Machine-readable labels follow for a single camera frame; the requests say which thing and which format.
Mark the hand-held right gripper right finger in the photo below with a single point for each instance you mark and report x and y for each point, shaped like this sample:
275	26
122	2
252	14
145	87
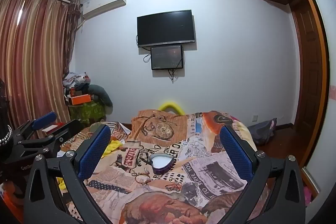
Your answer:
236	154

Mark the small black wall monitor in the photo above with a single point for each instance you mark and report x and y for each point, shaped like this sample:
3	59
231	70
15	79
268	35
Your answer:
166	57

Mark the red box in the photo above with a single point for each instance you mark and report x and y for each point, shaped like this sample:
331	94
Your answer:
53	128

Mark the pile of clothes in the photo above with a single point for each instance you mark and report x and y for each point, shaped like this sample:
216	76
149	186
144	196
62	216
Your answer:
74	79

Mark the newspaper printed blanket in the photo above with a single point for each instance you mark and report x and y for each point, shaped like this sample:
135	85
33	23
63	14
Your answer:
168	140

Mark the grey padded bag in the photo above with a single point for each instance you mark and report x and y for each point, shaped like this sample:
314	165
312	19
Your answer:
101	96

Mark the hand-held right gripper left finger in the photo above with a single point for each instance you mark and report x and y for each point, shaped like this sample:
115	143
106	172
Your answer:
94	151

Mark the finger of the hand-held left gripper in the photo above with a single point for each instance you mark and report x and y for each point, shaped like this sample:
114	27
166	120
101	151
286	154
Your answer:
67	132
45	118

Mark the purple heart-shaped jewelry box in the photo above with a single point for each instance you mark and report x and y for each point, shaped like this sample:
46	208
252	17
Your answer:
161	162

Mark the yellow cloth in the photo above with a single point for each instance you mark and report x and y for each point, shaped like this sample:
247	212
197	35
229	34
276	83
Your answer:
113	148

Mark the white wall outlet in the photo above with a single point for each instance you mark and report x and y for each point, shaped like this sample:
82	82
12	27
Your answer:
255	118

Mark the orange cloth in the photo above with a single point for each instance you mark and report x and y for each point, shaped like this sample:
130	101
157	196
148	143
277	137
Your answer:
11	192

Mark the white air conditioner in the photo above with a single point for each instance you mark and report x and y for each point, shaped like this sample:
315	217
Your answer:
105	3

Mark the black wall television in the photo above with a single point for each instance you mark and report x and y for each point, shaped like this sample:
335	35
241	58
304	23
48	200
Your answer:
166	27

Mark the pink cloth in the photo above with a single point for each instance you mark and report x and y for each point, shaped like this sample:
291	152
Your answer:
307	193

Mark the dark backpack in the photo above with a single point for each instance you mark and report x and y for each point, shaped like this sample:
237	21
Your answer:
262	130

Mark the striped brown curtain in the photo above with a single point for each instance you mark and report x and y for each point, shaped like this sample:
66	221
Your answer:
34	56

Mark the brown wooden door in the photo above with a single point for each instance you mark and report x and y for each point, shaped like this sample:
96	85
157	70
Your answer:
305	82

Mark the orange box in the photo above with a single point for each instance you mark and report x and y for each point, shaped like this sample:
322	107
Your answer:
82	100

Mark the green patterned storage box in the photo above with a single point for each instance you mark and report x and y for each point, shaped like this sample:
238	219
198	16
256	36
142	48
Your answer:
88	112

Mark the person's left forearm dark sleeve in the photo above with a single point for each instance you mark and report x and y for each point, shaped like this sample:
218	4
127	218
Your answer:
4	119

